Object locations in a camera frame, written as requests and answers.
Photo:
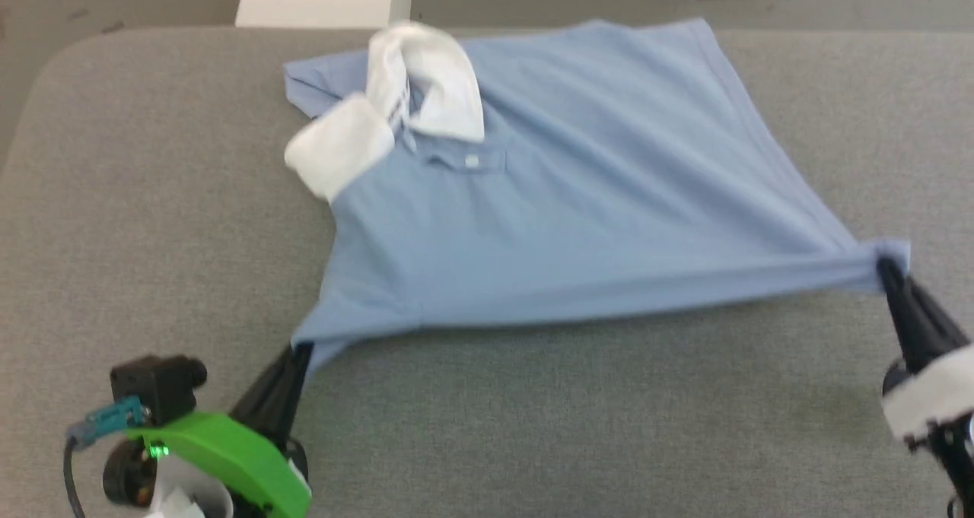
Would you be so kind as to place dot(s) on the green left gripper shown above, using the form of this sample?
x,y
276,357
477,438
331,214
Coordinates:
x,y
243,465

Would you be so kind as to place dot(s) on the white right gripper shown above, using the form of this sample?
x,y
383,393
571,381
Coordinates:
x,y
932,392

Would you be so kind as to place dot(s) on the light blue polo shirt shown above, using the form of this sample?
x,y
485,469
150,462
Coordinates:
x,y
571,198

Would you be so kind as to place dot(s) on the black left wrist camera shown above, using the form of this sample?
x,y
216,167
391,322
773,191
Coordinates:
x,y
156,385

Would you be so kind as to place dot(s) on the teal left camera connector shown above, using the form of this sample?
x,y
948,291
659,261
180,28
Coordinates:
x,y
110,419

